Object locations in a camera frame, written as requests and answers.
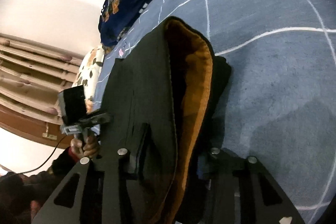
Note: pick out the left hand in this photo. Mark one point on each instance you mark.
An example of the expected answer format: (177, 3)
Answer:
(88, 148)

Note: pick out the brown wooden bed frame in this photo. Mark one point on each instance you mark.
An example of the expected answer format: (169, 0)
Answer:
(33, 129)

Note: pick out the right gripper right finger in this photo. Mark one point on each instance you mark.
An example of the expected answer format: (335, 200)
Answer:
(241, 190)

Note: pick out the blue grid bed sheet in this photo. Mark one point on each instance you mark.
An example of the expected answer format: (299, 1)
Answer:
(280, 103)

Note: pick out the black pants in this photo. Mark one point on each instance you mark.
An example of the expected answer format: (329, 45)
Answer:
(171, 80)

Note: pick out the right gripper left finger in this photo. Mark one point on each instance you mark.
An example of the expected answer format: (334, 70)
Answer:
(105, 189)

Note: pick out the beige floral curtain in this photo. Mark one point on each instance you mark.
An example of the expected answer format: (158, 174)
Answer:
(32, 75)

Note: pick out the white floral pillow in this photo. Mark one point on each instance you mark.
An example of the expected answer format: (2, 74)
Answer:
(89, 73)

